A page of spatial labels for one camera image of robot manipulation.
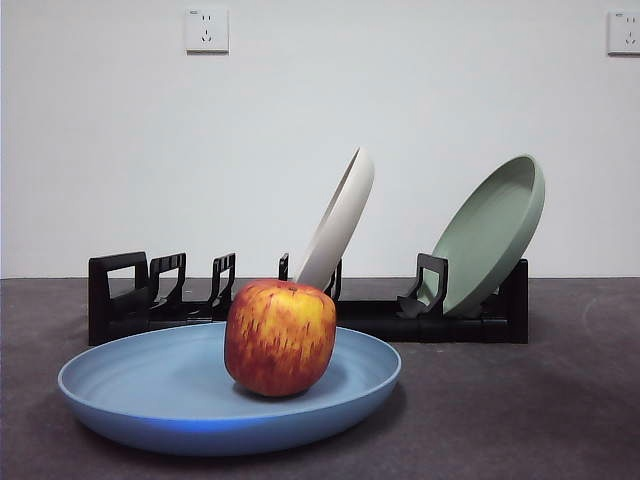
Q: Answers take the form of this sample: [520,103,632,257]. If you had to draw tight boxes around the red yellow apple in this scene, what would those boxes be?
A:
[223,278,338,399]

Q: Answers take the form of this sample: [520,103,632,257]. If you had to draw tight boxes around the blue plate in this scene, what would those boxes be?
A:
[57,322,403,457]

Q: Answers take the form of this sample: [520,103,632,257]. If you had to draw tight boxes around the beige plate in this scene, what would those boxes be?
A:
[292,146,376,296]

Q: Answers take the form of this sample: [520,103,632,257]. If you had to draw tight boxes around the black plate rack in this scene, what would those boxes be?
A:
[87,251,529,346]

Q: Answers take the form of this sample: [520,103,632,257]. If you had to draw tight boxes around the green plate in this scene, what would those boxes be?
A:
[429,153,546,317]

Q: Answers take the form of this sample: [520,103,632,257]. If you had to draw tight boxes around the white wall socket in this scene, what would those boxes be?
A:
[185,6,231,55]
[607,10,640,57]

